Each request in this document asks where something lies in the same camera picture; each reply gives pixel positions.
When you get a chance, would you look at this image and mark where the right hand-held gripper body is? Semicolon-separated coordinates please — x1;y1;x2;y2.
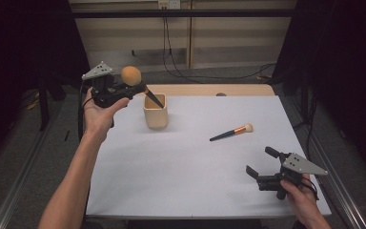
255;152;329;201

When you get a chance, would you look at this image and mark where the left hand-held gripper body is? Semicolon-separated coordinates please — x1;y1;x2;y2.
81;60;132;109

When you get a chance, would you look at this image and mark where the large makeup brush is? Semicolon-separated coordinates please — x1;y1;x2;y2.
120;65;166;110

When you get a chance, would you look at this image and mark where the beige square cup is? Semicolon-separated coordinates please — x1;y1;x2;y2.
143;93;169;130

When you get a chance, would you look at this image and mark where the small makeup brush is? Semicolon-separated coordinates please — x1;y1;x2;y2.
209;122;254;143

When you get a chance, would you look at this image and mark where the person's right hand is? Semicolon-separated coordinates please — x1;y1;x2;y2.
279;173;320;224

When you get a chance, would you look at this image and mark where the person's left hand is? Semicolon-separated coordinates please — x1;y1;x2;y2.
82;87;131;141

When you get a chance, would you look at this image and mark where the white table sheet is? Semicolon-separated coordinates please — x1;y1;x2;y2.
84;94;334;220

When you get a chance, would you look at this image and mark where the black metal stand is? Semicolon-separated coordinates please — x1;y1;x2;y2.
37;74;51;132
294;71;319;160

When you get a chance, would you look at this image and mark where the wooden table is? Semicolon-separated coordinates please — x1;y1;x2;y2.
139;83;276;97

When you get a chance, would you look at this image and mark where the black horizontal bar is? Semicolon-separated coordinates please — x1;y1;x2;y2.
71;9;297;19

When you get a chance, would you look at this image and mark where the dark curtain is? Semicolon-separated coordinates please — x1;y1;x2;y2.
0;0;95;179
270;0;366;184

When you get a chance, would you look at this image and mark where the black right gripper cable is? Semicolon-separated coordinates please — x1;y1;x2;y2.
302;177;320;201

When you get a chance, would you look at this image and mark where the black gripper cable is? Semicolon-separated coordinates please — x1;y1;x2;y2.
77;80;93;141
302;177;320;201

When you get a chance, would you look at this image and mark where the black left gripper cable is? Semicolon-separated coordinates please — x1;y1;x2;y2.
77;80;93;141

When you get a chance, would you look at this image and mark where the aluminium floor rail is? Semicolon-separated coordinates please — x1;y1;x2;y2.
278;91;366;229
0;100;69;229

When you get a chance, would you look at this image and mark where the black floor cable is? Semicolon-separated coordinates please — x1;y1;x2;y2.
165;17;278;81
161;8;205;85

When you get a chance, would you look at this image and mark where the beige wall post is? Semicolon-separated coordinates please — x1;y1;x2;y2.
186;0;194;70

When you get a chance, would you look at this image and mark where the white wall socket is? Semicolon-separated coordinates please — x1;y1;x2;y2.
157;0;182;10

